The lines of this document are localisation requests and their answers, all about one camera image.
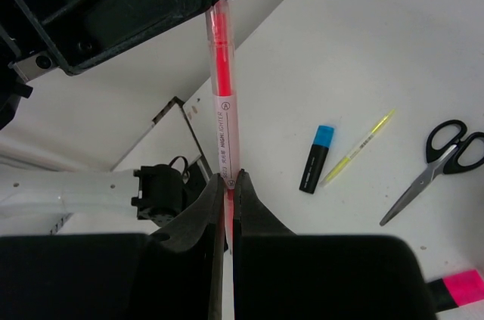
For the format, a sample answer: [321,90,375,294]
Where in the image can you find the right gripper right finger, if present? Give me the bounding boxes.
[232,169,294,319]

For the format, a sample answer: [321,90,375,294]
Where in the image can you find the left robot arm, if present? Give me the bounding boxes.
[1,0,233,225]

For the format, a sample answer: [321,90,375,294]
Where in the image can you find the black handled scissors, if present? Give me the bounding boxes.
[379,120,483,227]

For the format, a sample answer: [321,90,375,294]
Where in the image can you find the thin yellow highlighter pen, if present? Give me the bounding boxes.
[319,109,396,187]

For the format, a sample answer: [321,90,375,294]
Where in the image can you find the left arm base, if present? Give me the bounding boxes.
[112,97,212,200]

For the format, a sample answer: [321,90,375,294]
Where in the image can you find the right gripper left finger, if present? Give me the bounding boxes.
[154,174,224,319]

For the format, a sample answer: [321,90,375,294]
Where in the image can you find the blue capped black highlighter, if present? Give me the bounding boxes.
[299,126,334,194]

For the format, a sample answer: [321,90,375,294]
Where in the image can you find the pink capped black highlighter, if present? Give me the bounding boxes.
[427,269,484,312]

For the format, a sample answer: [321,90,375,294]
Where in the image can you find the thin red highlighter pen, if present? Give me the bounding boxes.
[206,0,241,253]

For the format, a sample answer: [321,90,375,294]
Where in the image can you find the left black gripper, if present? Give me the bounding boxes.
[1,0,217,128]

